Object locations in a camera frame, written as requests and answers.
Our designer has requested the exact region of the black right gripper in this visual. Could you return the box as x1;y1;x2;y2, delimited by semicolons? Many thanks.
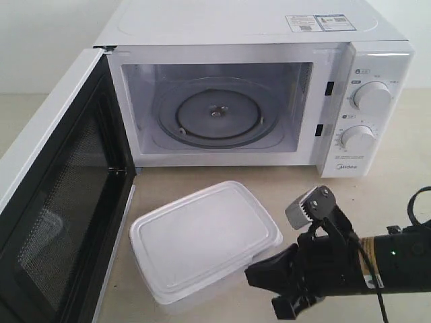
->
244;233;362;320

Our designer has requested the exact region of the white plastic lidded container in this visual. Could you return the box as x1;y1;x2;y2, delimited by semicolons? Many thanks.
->
129;181;283;306

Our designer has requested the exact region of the white microwave door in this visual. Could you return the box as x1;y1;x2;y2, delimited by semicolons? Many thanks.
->
1;48;135;322

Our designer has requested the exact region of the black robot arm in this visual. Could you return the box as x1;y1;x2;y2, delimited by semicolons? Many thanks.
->
245;226;430;320

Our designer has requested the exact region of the white microwave oven body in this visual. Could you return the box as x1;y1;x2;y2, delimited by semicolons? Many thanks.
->
94;1;414;178

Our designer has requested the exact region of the lower white control knob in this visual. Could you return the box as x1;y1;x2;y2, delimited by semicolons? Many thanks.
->
341;125;375;149

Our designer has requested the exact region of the white control knob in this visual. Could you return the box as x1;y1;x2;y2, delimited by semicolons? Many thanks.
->
354;81;392;114
341;125;375;149

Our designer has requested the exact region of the upper white control knob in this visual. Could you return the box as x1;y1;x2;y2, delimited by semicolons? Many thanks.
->
354;81;392;114

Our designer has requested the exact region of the white label sticker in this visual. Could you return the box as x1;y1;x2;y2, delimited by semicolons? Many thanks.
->
286;15;323;32

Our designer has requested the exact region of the blue label sticker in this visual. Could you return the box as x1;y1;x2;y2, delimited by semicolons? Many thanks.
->
314;14;355;32

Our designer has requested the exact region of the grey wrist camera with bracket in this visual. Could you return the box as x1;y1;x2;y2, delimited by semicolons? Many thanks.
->
285;185;354;237

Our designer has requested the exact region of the black cable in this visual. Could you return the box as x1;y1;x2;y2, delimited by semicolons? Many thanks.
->
350;185;431;323

